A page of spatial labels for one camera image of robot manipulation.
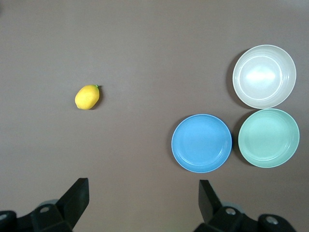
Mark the beige plate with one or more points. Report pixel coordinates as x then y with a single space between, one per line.
264 76

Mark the blue plate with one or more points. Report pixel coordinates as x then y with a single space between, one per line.
201 143

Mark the light green plate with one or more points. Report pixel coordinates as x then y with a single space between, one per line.
268 137

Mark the brown table cover sheet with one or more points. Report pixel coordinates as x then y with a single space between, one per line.
132 60

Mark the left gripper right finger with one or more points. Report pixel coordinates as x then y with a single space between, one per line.
214 215

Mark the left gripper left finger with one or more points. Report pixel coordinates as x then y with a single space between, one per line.
70 207

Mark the yellow lemon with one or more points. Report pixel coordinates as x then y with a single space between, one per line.
87 97

